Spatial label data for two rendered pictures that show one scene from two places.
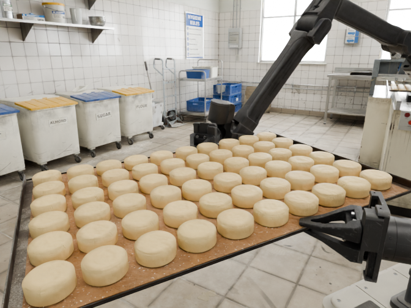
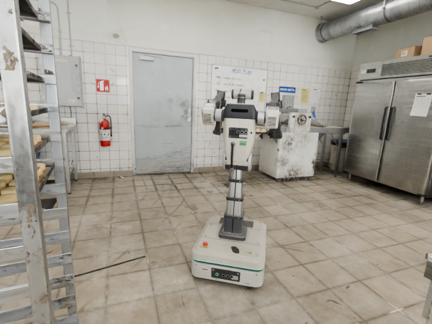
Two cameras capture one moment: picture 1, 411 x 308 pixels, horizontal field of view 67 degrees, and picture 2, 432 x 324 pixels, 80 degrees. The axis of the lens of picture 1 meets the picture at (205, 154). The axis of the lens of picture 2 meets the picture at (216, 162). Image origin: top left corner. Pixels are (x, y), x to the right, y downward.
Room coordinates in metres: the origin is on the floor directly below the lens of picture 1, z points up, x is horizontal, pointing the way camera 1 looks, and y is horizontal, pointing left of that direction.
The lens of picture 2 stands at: (1.98, -2.48, 1.27)
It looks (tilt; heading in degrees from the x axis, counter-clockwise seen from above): 13 degrees down; 127
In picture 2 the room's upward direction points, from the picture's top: 3 degrees clockwise
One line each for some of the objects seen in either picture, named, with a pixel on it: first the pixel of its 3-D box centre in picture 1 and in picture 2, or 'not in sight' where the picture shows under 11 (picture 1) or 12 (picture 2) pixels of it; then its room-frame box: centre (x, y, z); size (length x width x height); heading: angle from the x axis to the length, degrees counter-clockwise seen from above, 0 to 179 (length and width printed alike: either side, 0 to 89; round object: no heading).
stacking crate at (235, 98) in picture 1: (227, 98); not in sight; (6.78, -0.48, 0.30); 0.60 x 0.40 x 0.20; 148
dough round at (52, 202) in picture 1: (49, 206); not in sight; (0.44, 0.25, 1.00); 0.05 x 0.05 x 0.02
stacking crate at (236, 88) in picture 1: (227, 88); not in sight; (6.78, -0.48, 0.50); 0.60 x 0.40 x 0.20; 151
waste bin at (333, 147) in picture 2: not in sight; (342, 155); (0.82, 3.48, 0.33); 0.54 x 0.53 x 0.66; 148
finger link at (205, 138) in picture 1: (199, 150); not in sight; (0.76, 0.02, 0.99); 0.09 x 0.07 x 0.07; 161
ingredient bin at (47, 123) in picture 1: (43, 132); not in sight; (3.39, 1.83, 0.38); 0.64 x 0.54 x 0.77; 59
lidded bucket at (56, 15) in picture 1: (54, 13); not in sight; (3.91, 1.75, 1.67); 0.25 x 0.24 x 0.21; 148
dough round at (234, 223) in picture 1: (235, 223); not in sight; (0.37, -0.04, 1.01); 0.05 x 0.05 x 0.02
